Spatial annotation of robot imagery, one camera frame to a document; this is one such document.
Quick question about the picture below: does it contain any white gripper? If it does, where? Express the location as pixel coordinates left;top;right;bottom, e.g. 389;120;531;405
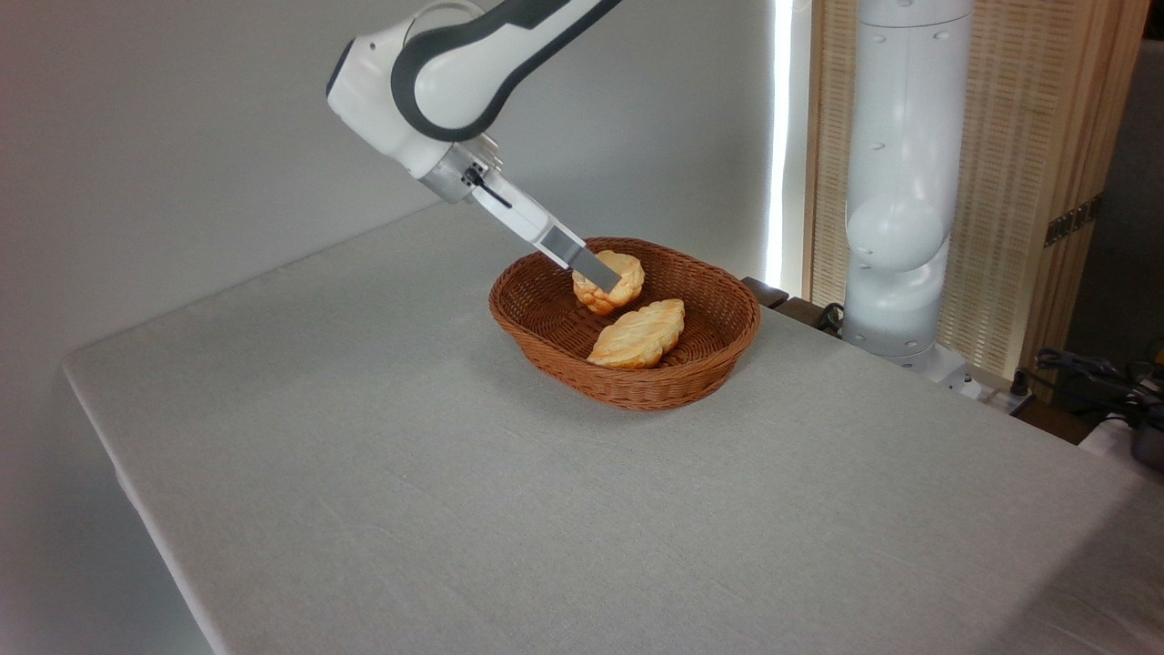
468;169;623;295

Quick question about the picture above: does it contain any round golden bread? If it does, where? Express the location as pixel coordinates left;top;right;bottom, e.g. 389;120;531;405
572;250;646;317

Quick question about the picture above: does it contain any long golden bread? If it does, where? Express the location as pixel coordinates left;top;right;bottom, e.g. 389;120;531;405
587;298;687;370

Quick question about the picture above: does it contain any brown wicker basket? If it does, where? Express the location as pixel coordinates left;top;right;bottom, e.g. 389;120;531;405
488;237;762;412

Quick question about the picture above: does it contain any dark wooden block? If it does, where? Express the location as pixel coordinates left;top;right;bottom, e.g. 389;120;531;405
741;277;790;310

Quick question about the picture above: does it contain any grey tablecloth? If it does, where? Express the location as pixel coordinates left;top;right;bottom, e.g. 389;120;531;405
62;202;1164;655

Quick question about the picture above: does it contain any white power strip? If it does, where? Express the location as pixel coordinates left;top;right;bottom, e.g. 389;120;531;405
946;362;1035;412

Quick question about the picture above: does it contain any wooden slatted screen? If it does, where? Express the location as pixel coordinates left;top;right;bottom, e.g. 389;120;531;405
805;0;1152;403

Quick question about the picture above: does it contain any black screen hinge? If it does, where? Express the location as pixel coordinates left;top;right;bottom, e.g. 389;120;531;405
1044;193;1105;248

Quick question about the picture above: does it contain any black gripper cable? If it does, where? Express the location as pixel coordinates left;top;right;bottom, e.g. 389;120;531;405
462;164;513;209

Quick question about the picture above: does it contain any black cable bundle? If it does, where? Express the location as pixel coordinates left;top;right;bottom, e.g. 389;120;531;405
1034;346;1164;428

